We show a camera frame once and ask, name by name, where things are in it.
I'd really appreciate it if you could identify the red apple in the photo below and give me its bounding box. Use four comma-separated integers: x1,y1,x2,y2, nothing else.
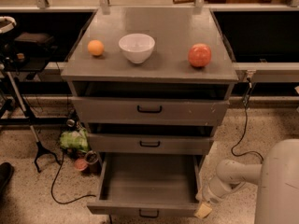
188,43,211,67

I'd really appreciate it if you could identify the grey middle drawer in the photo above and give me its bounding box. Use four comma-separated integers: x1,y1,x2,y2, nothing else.
88,124,214,155

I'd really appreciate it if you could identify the pink round lid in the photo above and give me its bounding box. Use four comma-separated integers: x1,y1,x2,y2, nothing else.
74,159,88,172

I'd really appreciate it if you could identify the small orange fruit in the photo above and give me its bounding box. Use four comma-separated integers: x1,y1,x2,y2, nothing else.
88,40,104,56

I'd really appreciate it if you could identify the black box on stand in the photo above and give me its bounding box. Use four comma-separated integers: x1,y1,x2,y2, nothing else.
14,32,55,57

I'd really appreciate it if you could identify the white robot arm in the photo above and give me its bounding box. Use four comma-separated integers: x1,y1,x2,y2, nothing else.
194,139,299,224

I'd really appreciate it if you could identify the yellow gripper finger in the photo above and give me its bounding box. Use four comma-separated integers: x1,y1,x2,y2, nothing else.
194,202,212,218

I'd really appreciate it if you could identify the white ceramic bowl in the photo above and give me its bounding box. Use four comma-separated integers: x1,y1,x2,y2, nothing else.
119,34,155,63

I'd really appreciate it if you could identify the black reacher grabber tool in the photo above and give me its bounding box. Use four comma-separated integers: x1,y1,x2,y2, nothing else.
7,72,60,173

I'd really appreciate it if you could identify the white ring object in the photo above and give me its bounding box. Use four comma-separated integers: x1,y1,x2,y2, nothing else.
0,16,17,34

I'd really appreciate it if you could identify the black power cable right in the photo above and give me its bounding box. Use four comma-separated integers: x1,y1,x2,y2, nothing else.
230,77,265,164

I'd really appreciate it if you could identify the grey bottom drawer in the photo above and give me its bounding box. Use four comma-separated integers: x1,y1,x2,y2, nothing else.
88,153,203,218

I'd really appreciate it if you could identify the black floor cable left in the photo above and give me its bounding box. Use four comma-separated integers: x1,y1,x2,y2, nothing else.
50,149,114,224

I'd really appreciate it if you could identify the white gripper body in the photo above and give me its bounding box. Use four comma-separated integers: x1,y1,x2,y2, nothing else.
202,176,233,204

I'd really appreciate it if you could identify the grey drawer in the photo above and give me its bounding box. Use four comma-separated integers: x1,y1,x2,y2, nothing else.
88,153,203,218
72,81,229,126
88,124,214,155

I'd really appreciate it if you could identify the small dark can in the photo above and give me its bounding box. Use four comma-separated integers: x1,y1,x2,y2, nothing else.
84,151,99,173

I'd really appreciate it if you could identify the grey top drawer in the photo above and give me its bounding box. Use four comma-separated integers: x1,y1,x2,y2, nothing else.
72,81,229,126

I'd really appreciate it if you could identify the wooden stick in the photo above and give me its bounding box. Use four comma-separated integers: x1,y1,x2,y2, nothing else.
172,0,208,5

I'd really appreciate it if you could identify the grey drawer cabinet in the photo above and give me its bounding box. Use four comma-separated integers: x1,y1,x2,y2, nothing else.
61,6,240,161

